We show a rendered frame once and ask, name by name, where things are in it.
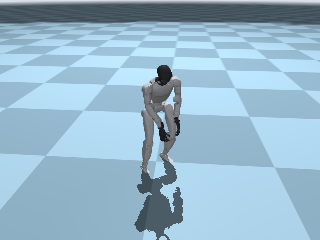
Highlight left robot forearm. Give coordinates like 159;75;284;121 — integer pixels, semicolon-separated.
173;97;182;121

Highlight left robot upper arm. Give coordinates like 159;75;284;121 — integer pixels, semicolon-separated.
172;76;182;103

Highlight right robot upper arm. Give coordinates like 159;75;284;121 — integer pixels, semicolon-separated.
142;82;155;110

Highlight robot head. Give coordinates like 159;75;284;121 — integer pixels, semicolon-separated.
155;65;173;86

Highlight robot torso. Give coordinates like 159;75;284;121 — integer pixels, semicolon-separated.
150;77;175;113

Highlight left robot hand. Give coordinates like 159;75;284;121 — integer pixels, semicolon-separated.
174;117;181;137

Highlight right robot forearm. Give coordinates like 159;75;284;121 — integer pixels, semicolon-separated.
146;106;162;128

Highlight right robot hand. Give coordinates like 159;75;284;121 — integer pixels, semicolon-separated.
158;122;171;142

